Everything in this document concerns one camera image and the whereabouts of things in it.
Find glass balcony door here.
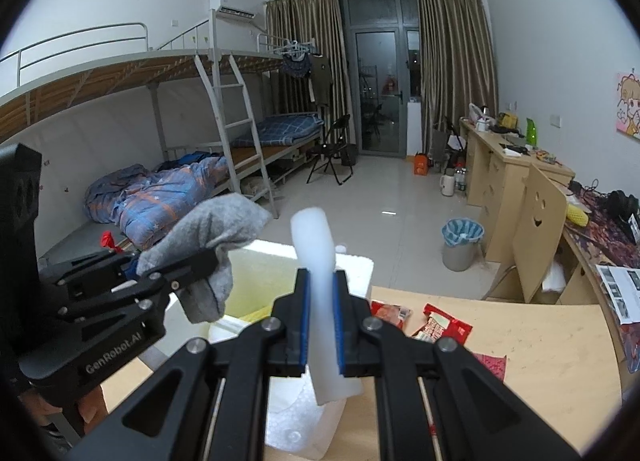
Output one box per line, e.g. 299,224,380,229
337,0,424,158

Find cartoon wall poster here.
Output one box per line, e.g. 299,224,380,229
615,70,640,138

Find hanging dark clothes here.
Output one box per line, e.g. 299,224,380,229
280,52,334,107

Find white foam box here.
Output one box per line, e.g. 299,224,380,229
167,239,375,460

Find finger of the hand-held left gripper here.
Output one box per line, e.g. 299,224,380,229
39,249,137,293
56,247,221,323

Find person's left hand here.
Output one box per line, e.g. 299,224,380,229
21,384,108,435

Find grey sock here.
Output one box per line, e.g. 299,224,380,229
136,194,274,325

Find blue patterned blanket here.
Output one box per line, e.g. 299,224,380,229
84,154,236,251

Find peanut snack packet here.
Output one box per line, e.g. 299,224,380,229
412,303,474,345

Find white kettle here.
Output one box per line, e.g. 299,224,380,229
467,104,494,132

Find small yellow foam net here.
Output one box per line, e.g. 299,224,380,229
565,204,592,228

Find black headphones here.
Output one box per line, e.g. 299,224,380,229
605,190,640,243

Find turquoise clothes hanger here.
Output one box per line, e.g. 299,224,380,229
272,38,321,58

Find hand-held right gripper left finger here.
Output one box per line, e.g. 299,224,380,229
65,268,310,461

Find long wooden desk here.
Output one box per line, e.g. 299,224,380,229
459,116,640,377

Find wooden smiley chair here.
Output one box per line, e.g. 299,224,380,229
482,164,569,305

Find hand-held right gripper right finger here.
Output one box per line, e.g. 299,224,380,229
333,270,583,461

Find white air conditioner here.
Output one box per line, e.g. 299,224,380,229
210,0,257,21

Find small red clear packet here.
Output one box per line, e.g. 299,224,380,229
372,302,412,327

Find grey trash bin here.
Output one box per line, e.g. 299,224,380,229
441,218,486,272

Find black folding chair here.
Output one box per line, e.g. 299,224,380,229
430,116,469,177
306,114,355,187

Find printed paper sheet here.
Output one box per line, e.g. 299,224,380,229
595,263,640,326

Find metal bunk bed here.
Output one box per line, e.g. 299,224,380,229
0,22,281,262
190,16,326,192

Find brown curtain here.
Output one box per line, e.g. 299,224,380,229
416,0,500,155
265,0,351,147

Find blue checked bedding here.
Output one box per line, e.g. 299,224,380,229
232,114,324,148

